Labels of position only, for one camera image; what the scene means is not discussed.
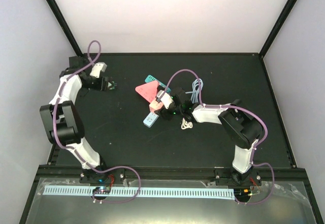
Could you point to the circuit board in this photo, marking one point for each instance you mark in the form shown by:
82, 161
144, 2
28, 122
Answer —
245, 192
101, 190

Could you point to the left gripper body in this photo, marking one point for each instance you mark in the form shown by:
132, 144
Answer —
101, 86

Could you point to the pink triangular power strip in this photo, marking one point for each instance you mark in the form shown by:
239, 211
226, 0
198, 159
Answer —
148, 90

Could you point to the teal power strip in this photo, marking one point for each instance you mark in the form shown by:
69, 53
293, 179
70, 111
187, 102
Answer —
150, 78

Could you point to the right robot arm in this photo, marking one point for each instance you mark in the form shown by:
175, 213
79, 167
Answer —
244, 128

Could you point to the left circuit board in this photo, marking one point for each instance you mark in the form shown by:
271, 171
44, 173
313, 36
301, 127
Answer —
101, 190

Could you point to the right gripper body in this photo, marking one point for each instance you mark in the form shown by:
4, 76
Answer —
164, 114

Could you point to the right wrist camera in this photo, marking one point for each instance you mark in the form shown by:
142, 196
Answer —
165, 98

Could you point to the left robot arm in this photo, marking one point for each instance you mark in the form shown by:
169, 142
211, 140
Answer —
62, 122

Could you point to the right circuit board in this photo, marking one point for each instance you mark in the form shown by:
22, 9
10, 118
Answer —
245, 192

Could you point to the light blue power strip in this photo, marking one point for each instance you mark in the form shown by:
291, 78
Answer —
150, 119

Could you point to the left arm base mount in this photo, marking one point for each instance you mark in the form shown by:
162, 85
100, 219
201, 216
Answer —
93, 177

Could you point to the white slotted cable duct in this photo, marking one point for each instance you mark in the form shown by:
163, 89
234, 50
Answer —
144, 192

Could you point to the pink square socket adapter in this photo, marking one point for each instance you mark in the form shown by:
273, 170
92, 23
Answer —
155, 106

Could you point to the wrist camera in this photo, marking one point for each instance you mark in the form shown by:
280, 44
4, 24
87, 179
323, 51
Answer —
97, 69
165, 98

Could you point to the green USB charger plug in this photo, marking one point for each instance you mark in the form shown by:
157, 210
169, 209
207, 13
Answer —
111, 85

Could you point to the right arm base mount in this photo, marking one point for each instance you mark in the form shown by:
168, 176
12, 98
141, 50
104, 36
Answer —
231, 177

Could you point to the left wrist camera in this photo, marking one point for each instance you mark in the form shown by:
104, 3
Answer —
97, 69

